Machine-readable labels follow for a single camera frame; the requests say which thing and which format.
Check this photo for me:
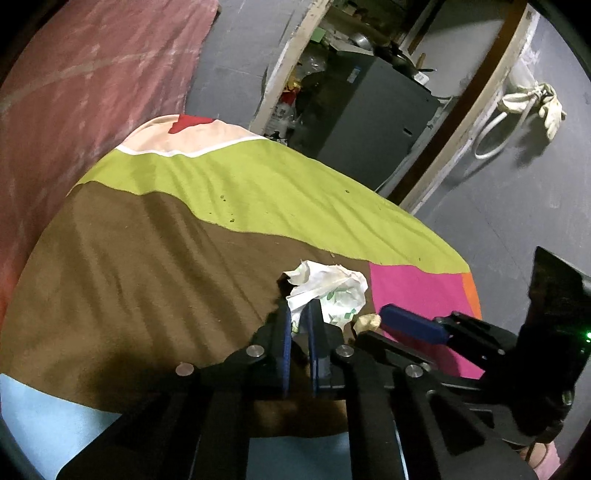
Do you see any white hose loop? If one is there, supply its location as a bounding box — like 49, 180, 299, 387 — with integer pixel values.
475, 90, 536, 160

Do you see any plastic bottle red label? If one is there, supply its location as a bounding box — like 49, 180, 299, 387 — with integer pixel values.
270, 90, 301, 139

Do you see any green-printed paper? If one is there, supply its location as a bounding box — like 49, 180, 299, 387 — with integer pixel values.
278, 260, 370, 331

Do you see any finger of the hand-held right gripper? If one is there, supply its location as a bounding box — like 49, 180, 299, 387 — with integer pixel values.
381, 304, 525, 381
355, 332, 486, 403

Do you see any metal pot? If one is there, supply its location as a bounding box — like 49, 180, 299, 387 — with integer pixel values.
344, 32, 375, 52

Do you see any grey metal cabinet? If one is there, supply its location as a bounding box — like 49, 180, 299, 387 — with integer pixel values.
300, 48, 447, 188

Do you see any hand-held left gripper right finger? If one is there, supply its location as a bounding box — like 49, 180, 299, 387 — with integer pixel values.
308, 300, 536, 480

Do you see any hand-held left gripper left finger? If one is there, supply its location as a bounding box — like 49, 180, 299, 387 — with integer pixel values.
55, 299, 293, 480

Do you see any wooden door frame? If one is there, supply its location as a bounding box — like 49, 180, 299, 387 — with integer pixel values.
249, 0, 542, 216

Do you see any white hanging cloth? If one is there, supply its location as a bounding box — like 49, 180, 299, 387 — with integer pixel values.
501, 82, 568, 140

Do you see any multicoloured patchwork blanket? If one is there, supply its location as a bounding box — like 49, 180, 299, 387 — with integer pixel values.
0, 114, 484, 480

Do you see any person's right hand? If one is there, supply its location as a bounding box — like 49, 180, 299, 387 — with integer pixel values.
521, 442, 561, 478

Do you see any black frying pan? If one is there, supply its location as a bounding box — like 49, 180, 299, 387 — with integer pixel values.
378, 43, 435, 78

